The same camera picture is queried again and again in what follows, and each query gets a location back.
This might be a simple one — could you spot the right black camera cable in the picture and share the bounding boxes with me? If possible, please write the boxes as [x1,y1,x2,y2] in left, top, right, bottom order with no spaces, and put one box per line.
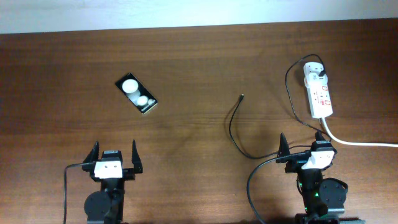
[246,152,308,224]

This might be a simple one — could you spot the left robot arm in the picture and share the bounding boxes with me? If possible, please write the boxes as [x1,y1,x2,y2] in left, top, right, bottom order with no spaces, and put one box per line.
[82,141,143,223]

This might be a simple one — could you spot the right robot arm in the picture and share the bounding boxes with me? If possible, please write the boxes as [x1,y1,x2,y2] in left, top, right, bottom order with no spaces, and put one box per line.
[276,132,348,224]

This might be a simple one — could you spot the white power strip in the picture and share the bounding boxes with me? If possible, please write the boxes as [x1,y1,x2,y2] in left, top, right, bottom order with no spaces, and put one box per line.
[303,62,333,119]

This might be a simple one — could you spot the white power strip cord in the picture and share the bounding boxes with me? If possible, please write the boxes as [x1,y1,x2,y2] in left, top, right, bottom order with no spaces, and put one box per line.
[320,117,398,148]

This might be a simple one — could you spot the black smartphone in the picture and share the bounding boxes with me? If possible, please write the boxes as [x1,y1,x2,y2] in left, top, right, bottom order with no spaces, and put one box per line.
[115,73,158,114]

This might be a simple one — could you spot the white charger adapter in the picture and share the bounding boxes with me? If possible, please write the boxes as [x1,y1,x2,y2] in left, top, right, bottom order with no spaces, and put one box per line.
[304,71,328,88]

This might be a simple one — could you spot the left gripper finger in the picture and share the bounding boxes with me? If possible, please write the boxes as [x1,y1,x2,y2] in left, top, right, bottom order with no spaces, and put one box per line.
[131,140,142,168]
[83,141,100,164]

